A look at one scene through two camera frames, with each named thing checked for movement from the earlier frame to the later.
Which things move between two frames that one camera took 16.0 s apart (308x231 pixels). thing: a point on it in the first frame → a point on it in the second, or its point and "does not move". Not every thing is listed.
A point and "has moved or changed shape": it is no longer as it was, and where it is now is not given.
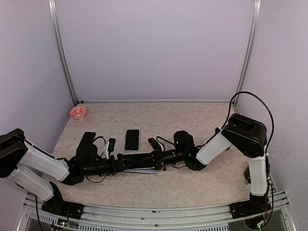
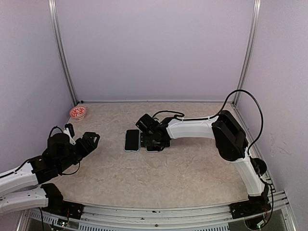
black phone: (132, 140) does not move
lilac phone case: (148, 170) has moved or changed shape
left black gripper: (121, 167) → (85, 149)
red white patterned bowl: (78, 112) does not move
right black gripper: (158, 160) → (145, 141)
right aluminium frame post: (249, 51) does not move
